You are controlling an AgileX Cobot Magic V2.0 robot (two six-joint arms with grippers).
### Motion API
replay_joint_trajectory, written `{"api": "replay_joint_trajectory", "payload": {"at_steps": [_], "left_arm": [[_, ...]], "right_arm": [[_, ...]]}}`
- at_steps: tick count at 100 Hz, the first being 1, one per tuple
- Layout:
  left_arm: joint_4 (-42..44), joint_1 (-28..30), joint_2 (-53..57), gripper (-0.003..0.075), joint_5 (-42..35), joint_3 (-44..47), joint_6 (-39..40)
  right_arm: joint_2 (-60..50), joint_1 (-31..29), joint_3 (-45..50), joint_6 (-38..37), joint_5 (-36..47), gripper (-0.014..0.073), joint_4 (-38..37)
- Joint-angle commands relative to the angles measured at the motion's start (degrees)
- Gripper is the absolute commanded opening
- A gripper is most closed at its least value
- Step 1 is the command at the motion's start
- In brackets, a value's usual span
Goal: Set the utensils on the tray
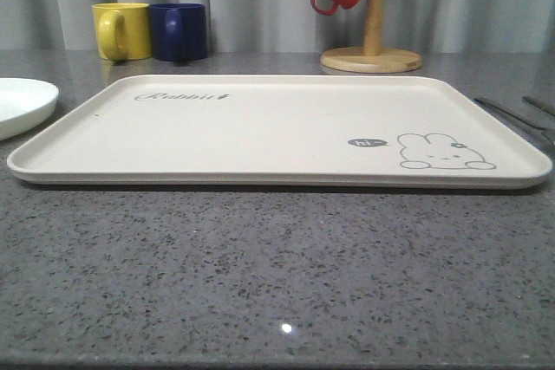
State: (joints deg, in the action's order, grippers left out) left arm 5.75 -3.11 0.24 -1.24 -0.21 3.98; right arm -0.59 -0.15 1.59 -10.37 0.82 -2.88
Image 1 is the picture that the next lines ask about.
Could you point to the white round plate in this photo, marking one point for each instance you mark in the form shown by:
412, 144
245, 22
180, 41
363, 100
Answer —
25, 103

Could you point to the silver metal fork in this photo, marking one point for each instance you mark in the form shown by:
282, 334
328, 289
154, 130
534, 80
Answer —
542, 137

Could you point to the cream rabbit serving tray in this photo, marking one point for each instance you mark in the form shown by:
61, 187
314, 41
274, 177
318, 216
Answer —
400, 131

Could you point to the wooden mug tree stand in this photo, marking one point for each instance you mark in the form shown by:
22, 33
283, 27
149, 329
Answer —
372, 57

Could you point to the dark blue mug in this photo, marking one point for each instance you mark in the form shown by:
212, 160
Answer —
178, 31

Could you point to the yellow mug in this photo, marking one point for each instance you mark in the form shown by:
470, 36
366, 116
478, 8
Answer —
122, 31

